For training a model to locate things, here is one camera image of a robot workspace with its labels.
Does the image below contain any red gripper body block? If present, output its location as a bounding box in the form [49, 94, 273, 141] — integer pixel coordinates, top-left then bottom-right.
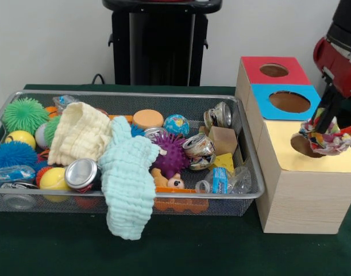
[313, 36, 351, 101]

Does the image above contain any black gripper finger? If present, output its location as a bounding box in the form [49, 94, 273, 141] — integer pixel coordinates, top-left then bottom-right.
[317, 93, 345, 135]
[310, 85, 334, 124]

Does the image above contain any crushed bottle with blue label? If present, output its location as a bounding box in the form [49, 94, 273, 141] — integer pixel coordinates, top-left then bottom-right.
[195, 166, 252, 194]

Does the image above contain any printed silver drink can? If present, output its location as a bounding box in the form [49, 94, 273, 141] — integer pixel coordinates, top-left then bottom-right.
[183, 132, 218, 171]

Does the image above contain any orange plush toy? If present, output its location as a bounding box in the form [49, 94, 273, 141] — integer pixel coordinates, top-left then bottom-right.
[151, 167, 185, 190]

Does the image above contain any mint green waffle cloth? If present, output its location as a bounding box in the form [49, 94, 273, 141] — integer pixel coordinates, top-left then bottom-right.
[98, 116, 161, 241]

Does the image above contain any blue spiky rubber ball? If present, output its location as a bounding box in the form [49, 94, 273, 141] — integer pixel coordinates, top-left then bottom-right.
[0, 140, 38, 173]

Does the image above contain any wooden box with three holes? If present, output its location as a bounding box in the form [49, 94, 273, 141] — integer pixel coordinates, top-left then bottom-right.
[235, 56, 351, 234]

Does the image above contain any purple spiky monster toy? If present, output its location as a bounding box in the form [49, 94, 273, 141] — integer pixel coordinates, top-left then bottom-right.
[152, 132, 191, 178]

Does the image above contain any dark green tablecloth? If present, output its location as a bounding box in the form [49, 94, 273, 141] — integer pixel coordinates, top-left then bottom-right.
[0, 83, 351, 276]

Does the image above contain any cream waffle cloth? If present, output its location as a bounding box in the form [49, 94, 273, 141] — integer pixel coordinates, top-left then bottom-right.
[48, 102, 113, 167]

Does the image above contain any crushed red soda can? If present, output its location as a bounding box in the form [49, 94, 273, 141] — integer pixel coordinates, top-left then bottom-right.
[64, 158, 103, 193]

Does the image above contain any yellow tennis ball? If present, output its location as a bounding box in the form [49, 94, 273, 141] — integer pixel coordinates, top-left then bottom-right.
[38, 167, 71, 202]

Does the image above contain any green spiky rubber ball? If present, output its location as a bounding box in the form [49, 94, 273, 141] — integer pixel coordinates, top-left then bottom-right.
[2, 97, 50, 135]

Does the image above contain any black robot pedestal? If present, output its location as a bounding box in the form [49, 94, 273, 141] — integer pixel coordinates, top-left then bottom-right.
[102, 0, 223, 86]

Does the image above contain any shallow wire mesh bin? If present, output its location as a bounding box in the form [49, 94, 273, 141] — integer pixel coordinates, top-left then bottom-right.
[0, 89, 265, 217]

